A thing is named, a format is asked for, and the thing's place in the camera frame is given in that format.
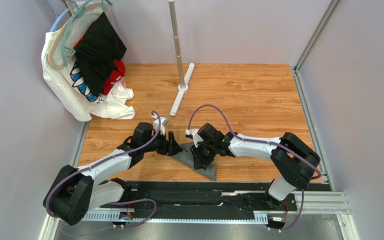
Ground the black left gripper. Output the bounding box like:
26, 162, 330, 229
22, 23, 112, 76
142, 128, 183, 157

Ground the grey cloth napkin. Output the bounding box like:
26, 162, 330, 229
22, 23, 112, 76
171, 142, 216, 181

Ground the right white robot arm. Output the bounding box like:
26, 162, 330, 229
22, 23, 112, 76
185, 123, 321, 201

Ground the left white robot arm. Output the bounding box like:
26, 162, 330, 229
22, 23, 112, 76
43, 122, 183, 226

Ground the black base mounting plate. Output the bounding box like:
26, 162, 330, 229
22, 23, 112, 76
103, 181, 300, 220

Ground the white stand base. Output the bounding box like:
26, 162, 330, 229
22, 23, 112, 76
169, 62, 195, 116

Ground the red garment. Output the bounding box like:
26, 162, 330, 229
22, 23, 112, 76
74, 35, 127, 97

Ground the black garment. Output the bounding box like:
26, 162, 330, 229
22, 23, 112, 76
74, 13, 127, 97

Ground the white T-shirt with print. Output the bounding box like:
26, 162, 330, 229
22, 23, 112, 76
41, 6, 136, 122

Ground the teal clothes hanger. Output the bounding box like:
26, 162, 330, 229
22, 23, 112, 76
54, 0, 105, 67

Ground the silver metal stand pole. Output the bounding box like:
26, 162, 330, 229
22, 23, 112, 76
168, 0, 186, 89

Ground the beige clothes hanger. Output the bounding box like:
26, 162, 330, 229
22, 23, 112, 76
47, 0, 113, 70

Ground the blue clothes hanger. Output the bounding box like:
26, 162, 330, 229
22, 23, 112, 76
48, 8, 70, 33

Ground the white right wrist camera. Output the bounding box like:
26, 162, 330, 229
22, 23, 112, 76
185, 128, 204, 148

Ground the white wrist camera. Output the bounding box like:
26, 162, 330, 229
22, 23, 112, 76
152, 113, 169, 136
185, 128, 204, 148

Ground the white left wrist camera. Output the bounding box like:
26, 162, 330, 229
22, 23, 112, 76
152, 113, 169, 136

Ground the aluminium corner post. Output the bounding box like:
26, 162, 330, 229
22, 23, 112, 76
293, 0, 343, 72

